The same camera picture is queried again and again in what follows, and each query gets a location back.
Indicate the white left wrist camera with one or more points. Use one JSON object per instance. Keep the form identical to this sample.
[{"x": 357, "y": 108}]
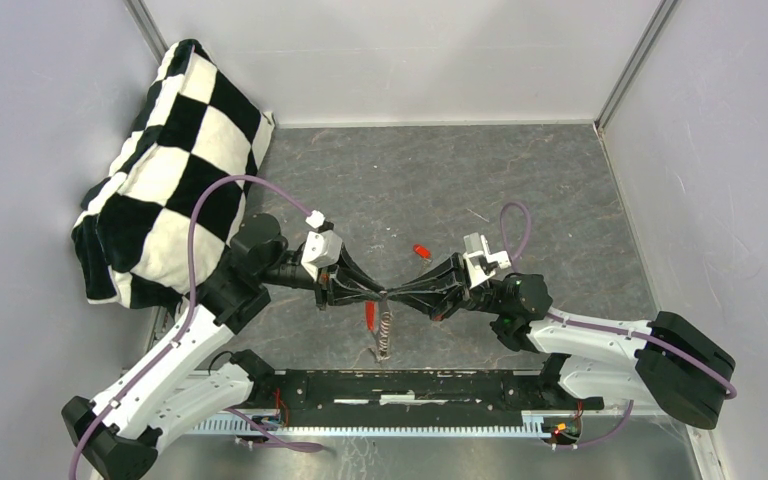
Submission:
[{"x": 322, "y": 246}]

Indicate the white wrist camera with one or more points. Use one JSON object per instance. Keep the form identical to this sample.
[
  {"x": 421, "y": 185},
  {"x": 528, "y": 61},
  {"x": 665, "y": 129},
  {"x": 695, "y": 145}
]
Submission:
[
  {"x": 322, "y": 246},
  {"x": 481, "y": 264}
]

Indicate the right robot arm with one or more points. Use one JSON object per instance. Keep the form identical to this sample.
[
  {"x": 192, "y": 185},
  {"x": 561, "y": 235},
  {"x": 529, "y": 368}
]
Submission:
[{"x": 666, "y": 361}]

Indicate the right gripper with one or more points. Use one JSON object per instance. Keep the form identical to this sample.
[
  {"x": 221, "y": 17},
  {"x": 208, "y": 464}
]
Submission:
[{"x": 441, "y": 305}]

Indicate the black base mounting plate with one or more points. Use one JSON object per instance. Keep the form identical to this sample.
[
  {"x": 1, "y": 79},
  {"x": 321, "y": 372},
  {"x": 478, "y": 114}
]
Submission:
[{"x": 411, "y": 398}]

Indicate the black white checkered blanket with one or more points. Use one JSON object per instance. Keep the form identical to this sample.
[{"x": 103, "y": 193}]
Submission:
[{"x": 162, "y": 217}]

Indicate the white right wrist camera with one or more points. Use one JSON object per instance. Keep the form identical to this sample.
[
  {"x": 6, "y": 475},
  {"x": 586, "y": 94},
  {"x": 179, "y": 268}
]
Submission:
[{"x": 481, "y": 264}]

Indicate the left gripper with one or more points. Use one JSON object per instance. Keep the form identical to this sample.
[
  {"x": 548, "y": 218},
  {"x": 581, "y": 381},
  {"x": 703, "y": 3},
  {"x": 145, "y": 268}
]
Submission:
[{"x": 326, "y": 281}]

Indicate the key with red tag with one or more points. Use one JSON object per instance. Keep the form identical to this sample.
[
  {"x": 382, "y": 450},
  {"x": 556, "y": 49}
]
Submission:
[{"x": 424, "y": 254}]

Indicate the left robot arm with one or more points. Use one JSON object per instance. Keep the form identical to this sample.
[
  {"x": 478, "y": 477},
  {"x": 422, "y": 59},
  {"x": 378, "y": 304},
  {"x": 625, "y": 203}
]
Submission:
[{"x": 123, "y": 429}]

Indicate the white toothed cable duct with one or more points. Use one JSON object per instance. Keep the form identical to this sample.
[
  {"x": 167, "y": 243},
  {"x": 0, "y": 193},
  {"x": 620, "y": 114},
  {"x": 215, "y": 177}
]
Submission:
[{"x": 229, "y": 424}]

